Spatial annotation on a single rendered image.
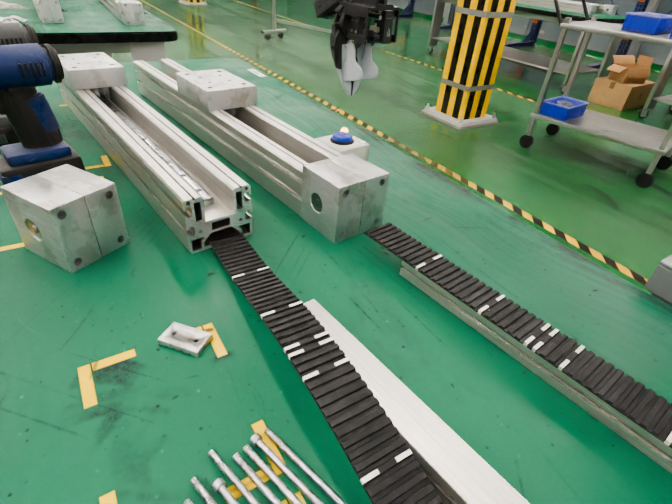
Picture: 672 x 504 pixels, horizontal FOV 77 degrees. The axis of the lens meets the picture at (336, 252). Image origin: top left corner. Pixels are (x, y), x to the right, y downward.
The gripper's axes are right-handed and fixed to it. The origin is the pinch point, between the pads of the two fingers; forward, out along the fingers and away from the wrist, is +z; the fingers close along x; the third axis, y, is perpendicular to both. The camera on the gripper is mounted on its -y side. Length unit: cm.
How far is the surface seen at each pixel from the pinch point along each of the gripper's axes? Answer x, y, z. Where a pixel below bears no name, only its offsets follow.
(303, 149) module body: -11.5, 2.4, 9.1
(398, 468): -36, 53, 13
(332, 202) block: -18.5, 20.3, 9.3
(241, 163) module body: -18.9, -7.8, 14.1
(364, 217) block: -12.8, 21.4, 13.1
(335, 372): -36, 43, 12
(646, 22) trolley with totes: 281, -52, 3
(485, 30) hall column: 263, -152, 23
